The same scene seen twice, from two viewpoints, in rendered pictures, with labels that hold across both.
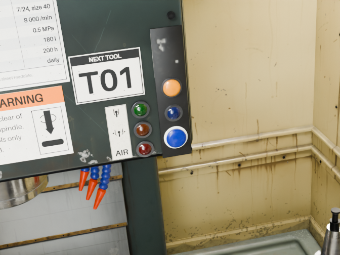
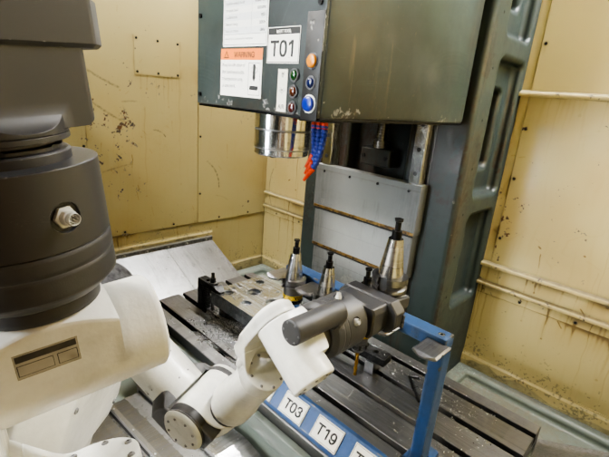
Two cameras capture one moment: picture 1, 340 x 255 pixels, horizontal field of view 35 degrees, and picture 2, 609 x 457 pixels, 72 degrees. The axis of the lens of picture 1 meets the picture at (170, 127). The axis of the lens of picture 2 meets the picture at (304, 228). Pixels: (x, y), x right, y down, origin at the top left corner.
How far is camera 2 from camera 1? 80 cm
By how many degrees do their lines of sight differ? 49
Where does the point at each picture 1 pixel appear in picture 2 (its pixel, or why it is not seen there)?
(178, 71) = (318, 48)
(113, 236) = not seen: hidden behind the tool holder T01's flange
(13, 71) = (246, 34)
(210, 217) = (524, 359)
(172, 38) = (318, 20)
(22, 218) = (343, 234)
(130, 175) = (425, 242)
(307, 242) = not seen: outside the picture
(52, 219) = (360, 245)
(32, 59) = (254, 27)
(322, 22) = not seen: outside the picture
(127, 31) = (297, 13)
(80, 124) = (266, 79)
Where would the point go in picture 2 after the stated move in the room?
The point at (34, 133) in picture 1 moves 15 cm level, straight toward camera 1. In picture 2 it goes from (247, 79) to (194, 72)
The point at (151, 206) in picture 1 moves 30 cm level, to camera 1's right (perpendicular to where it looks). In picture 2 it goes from (432, 279) to (516, 317)
